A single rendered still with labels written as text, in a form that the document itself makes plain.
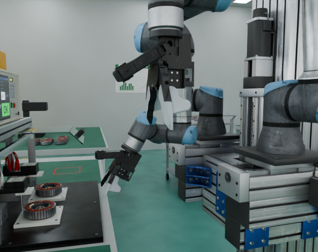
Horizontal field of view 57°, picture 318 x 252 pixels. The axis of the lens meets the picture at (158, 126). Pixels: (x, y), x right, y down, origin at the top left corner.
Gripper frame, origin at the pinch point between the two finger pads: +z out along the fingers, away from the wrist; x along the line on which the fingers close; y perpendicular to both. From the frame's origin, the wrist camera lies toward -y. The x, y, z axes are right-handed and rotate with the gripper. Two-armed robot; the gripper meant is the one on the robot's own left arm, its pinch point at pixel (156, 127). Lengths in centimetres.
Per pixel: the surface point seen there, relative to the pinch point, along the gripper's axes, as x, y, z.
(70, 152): 209, -16, 43
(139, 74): 574, 138, -54
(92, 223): 42, -11, 38
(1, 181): 53, -41, 23
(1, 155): 44, -39, 12
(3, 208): 52, -41, 33
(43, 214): 48, -27, 35
